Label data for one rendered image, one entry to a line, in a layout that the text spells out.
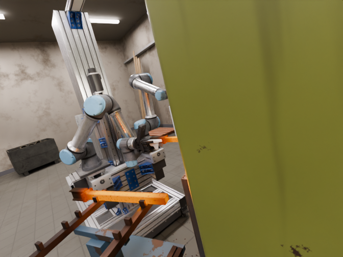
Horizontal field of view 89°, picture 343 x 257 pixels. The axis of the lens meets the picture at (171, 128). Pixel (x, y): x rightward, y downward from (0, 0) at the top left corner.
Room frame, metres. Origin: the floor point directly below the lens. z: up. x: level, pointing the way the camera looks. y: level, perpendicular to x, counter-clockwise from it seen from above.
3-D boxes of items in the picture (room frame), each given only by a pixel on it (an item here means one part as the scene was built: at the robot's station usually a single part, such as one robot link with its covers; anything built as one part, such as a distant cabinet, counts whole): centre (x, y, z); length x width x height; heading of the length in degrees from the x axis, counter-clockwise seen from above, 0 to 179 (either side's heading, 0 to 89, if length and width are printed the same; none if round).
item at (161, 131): (5.50, 0.39, 0.05); 1.09 x 0.77 x 0.10; 35
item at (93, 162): (1.31, 0.68, 0.87); 0.15 x 0.15 x 0.10
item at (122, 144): (1.09, 0.31, 0.98); 0.11 x 0.08 x 0.09; 55
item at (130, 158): (1.10, 0.30, 0.89); 0.11 x 0.08 x 0.11; 167
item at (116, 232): (0.45, 0.28, 0.93); 0.23 x 0.06 x 0.02; 63
